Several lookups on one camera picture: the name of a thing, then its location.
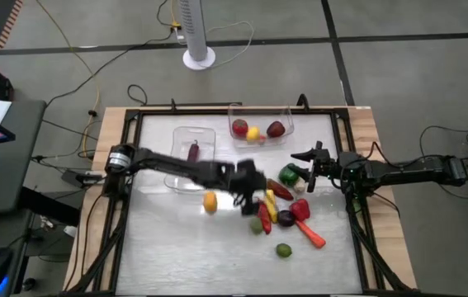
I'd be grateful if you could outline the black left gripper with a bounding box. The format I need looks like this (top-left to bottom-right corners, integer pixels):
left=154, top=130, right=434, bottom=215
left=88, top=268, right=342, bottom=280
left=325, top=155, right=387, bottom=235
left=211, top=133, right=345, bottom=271
left=229, top=158, right=267, bottom=217

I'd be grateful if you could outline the yellow lemon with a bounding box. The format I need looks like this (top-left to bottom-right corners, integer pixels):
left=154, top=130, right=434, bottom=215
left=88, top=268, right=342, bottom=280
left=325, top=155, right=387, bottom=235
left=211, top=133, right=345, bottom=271
left=245, top=125, right=261, bottom=144

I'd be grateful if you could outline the orange carrot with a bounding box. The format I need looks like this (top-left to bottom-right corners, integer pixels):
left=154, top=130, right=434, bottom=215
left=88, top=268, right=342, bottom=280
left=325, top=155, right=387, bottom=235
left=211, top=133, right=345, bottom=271
left=294, top=219, right=327, bottom=249

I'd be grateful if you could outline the red bell pepper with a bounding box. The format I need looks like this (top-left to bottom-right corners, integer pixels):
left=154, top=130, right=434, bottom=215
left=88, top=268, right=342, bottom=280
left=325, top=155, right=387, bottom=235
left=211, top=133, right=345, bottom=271
left=289, top=198, right=311, bottom=222

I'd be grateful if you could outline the black table frame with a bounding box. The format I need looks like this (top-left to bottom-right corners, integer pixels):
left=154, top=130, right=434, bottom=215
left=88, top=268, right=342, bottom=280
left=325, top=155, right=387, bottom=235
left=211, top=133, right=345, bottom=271
left=68, top=98, right=416, bottom=297

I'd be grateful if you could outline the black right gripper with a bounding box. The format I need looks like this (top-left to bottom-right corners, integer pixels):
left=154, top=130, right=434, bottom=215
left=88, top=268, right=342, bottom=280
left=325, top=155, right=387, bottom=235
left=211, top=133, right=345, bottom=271
left=290, top=141, right=342, bottom=194

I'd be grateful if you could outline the purple onion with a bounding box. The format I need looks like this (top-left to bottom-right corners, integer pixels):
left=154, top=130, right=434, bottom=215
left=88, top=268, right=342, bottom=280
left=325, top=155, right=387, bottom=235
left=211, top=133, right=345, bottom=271
left=277, top=210, right=296, bottom=228

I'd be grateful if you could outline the orange fruit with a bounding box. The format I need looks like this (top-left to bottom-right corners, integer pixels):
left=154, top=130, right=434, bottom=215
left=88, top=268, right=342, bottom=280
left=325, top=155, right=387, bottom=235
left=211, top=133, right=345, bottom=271
left=202, top=191, right=219, bottom=215

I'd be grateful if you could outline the wooden table board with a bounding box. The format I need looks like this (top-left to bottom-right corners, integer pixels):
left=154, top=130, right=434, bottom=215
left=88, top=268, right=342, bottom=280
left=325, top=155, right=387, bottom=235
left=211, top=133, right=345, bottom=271
left=63, top=106, right=418, bottom=292

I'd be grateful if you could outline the long black floor cable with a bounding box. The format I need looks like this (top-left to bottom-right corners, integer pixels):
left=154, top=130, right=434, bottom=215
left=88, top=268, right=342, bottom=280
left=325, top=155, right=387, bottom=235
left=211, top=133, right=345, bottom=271
left=45, top=31, right=177, bottom=111

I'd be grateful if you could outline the grey desk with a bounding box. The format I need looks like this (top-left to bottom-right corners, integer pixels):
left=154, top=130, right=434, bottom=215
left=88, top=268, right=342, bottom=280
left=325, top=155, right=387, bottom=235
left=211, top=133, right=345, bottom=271
left=0, top=98, right=48, bottom=215

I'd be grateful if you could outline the white tower fan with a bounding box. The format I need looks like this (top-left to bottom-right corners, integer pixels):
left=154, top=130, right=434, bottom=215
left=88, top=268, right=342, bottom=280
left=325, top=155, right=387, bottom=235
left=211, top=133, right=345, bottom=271
left=177, top=0, right=217, bottom=71

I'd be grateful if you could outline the red tomato with green leaves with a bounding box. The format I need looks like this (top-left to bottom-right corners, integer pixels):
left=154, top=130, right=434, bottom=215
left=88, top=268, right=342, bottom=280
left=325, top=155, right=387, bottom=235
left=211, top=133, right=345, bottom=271
left=231, top=118, right=249, bottom=138

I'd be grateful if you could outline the dark red chili pepper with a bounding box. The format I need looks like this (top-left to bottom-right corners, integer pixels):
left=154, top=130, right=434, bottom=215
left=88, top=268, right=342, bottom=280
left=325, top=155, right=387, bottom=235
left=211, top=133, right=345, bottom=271
left=266, top=178, right=295, bottom=202

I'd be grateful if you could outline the looped black cable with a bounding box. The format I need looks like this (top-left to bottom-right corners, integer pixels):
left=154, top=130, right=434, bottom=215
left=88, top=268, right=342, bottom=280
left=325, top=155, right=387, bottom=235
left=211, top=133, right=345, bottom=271
left=127, top=84, right=149, bottom=106

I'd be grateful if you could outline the green bell pepper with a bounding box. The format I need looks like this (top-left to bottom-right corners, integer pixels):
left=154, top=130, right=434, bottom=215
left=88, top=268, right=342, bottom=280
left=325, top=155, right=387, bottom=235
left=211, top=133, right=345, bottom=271
left=277, top=163, right=300, bottom=186

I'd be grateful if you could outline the clear plastic bin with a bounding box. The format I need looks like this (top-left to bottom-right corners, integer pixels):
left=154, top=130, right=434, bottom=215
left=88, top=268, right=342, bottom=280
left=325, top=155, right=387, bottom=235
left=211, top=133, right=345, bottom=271
left=163, top=125, right=217, bottom=193
left=227, top=105, right=295, bottom=149

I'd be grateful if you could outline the yellow floor cable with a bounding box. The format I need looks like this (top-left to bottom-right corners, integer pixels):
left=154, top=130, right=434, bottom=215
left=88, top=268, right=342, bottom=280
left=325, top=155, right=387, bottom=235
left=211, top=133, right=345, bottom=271
left=35, top=0, right=101, bottom=153

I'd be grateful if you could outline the yellow long pepper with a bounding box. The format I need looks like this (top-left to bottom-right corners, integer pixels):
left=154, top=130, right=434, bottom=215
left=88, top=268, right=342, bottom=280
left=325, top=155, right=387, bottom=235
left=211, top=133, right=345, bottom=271
left=264, top=188, right=279, bottom=224

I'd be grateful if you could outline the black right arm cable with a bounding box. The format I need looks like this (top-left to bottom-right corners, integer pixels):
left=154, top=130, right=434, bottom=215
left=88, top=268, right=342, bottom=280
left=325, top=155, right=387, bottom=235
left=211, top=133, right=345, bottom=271
left=418, top=125, right=468, bottom=160

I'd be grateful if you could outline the dark red apple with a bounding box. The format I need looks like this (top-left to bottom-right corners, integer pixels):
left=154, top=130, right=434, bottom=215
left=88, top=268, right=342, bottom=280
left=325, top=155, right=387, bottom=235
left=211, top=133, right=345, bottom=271
left=266, top=120, right=286, bottom=139

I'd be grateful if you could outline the white fan cable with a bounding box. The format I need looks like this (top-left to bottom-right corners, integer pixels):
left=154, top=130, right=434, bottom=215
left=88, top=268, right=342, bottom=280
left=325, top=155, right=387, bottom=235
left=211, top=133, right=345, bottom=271
left=198, top=20, right=255, bottom=69

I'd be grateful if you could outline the bright red long pepper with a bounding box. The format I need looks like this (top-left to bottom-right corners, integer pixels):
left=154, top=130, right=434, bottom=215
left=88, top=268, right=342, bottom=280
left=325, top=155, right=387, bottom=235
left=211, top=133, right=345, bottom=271
left=257, top=200, right=272, bottom=235

